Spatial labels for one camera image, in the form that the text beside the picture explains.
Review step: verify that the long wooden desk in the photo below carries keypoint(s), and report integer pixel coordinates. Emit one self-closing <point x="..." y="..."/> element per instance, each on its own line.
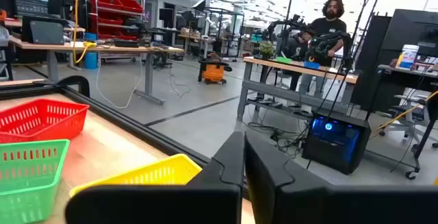
<point x="102" y="48"/>

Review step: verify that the small green tray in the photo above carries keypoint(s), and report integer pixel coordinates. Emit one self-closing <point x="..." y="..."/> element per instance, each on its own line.
<point x="283" y="60"/>

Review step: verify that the black framed robot enclosure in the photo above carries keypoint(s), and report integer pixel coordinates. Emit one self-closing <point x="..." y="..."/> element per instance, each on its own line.
<point x="222" y="11"/>

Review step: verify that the black storage crate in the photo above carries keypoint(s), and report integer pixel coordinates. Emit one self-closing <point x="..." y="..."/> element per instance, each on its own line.
<point x="31" y="6"/>

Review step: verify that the orange shop vacuum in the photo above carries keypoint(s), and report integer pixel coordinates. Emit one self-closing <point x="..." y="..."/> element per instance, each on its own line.
<point x="214" y="73"/>

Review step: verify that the black background desk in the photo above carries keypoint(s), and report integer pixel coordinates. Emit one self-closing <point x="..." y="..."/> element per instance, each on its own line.
<point x="410" y="76"/>

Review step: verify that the person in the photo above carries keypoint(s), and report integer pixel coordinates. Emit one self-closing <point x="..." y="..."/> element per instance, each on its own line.
<point x="328" y="25"/>

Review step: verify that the small blue tray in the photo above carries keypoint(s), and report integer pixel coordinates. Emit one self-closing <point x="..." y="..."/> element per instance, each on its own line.
<point x="312" y="65"/>

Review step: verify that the green plastic basket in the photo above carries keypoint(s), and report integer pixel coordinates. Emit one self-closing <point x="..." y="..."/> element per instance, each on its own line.
<point x="27" y="196"/>

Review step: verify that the yellow plastic basket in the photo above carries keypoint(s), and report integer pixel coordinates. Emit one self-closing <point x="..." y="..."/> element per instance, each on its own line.
<point x="154" y="172"/>

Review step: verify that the blue barrel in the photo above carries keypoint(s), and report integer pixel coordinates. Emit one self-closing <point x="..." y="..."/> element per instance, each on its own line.
<point x="91" y="59"/>

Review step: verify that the red plastic basket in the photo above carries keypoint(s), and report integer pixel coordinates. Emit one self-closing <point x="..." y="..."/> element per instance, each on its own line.
<point x="41" y="121"/>

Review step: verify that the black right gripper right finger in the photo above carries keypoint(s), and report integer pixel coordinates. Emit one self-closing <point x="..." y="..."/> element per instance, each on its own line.
<point x="291" y="200"/>

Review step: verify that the black stand with caster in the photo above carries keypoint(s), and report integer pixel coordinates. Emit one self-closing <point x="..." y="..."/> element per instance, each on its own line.
<point x="424" y="131"/>

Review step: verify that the black desk monitor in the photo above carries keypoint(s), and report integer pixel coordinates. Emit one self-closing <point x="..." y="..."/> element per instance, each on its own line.
<point x="46" y="32"/>

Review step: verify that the black background robot arm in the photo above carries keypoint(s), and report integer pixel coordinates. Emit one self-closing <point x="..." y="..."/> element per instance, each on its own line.
<point x="321" y="44"/>

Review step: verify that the white office chair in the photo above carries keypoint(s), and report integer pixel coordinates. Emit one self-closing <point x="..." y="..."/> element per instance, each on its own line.
<point x="407" y="114"/>

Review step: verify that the red bin storage rack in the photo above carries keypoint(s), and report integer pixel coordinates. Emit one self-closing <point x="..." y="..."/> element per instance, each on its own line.
<point x="113" y="5"/>

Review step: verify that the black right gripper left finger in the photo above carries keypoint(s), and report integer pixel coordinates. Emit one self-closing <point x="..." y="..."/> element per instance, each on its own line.
<point x="205" y="200"/>

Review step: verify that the black mesh computer tower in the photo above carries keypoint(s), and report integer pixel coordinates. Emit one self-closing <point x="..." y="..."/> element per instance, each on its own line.
<point x="335" y="145"/>

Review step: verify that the black partition panel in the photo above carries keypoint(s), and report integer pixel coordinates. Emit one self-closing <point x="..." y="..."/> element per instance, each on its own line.
<point x="403" y="32"/>

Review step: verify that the small background potted plant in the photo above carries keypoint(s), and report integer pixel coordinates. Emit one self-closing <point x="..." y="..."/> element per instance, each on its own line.
<point x="267" y="48"/>

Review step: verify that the white wipes container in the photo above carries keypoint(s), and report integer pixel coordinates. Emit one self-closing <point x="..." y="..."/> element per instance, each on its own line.
<point x="409" y="58"/>

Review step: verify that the wooden background workbench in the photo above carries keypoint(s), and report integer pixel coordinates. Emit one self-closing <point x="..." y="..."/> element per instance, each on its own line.
<point x="294" y="67"/>

